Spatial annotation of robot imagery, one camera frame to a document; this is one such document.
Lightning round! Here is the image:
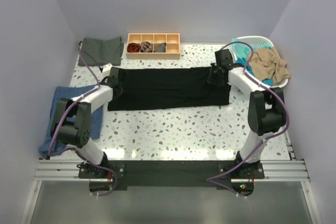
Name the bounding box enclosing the white laundry basket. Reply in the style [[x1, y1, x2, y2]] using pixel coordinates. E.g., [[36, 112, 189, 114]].
[[231, 36, 291, 88]]

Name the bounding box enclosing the dark grey small item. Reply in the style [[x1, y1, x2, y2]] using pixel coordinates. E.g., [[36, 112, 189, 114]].
[[153, 42, 166, 53]]

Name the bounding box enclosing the wooden compartment tray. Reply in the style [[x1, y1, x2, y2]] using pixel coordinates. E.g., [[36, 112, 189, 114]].
[[125, 33, 181, 60]]

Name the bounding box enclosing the red black small item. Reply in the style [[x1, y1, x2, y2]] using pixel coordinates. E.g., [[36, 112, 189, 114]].
[[127, 43, 140, 53]]

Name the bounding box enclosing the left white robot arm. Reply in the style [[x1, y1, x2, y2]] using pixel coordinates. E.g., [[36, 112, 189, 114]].
[[48, 67, 124, 178]]

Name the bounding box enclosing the teal t-shirt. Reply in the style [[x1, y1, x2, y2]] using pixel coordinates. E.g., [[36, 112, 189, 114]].
[[230, 37, 274, 87]]

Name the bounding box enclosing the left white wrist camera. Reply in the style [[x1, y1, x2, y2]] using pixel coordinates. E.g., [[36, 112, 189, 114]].
[[101, 63, 113, 77]]

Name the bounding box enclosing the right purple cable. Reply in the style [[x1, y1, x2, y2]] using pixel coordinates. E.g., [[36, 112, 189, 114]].
[[206, 42, 291, 198]]

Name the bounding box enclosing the aluminium rail frame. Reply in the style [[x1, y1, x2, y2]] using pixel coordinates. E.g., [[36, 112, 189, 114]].
[[20, 98, 322, 224]]

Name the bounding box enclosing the brown patterned small item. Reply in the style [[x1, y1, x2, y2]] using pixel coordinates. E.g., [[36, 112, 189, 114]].
[[140, 41, 153, 53]]

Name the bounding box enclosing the black t-shirt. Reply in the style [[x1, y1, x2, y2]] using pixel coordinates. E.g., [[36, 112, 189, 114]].
[[108, 67, 231, 111]]

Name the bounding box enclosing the folded grey-green t-shirt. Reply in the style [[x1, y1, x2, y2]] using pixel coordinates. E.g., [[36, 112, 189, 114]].
[[80, 36, 124, 66]]

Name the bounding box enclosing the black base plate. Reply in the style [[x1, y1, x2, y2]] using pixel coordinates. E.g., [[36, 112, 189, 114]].
[[77, 161, 265, 195]]

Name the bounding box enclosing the folded blue t-shirt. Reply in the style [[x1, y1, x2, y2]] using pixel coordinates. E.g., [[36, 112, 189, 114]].
[[38, 85, 103, 156]]

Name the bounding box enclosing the tan t-shirt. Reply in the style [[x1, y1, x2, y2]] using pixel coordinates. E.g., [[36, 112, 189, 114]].
[[247, 47, 291, 86]]

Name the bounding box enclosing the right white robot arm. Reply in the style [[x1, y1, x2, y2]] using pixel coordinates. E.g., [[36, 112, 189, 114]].
[[208, 49, 288, 178]]

